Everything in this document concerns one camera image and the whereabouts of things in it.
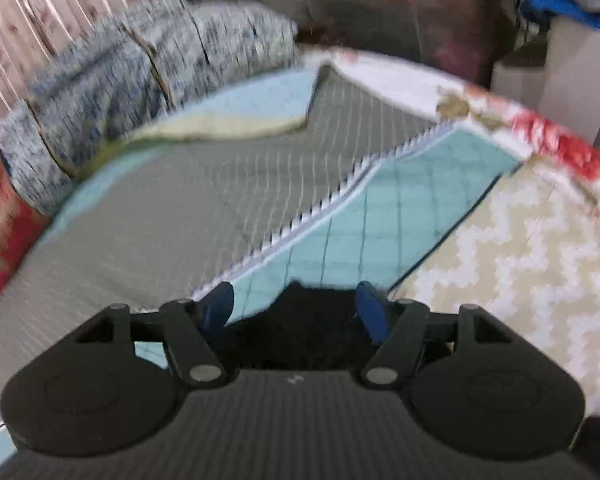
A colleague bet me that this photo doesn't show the translucent storage box teal lid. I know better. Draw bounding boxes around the translucent storage box teal lid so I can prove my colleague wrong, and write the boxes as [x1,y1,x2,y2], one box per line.
[265,0,513,88]

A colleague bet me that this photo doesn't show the red blue floral quilt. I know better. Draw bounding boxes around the red blue floral quilt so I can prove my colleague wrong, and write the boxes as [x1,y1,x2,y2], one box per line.
[0,0,301,313]

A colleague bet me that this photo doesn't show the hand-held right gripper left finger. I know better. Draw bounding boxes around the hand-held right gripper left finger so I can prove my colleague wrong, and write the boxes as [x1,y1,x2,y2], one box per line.
[70,281,237,390]

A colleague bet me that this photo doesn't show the leaf-print curtain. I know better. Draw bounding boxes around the leaf-print curtain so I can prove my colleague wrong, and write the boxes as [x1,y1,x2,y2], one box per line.
[0,0,193,128]

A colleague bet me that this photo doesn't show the black pants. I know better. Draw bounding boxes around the black pants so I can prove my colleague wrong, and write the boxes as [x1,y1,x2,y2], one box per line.
[214,280,383,372]

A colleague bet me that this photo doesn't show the beige fabric storage box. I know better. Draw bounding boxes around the beige fabric storage box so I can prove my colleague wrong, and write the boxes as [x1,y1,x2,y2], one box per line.
[490,15,600,153]

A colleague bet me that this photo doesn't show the patterned zigzag bedspread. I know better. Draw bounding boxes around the patterned zigzag bedspread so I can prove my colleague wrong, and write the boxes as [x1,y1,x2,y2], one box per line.
[0,49,600,461]

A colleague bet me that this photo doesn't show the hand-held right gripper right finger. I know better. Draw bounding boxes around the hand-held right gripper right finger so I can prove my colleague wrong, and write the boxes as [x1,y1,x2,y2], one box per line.
[355,281,520,391]

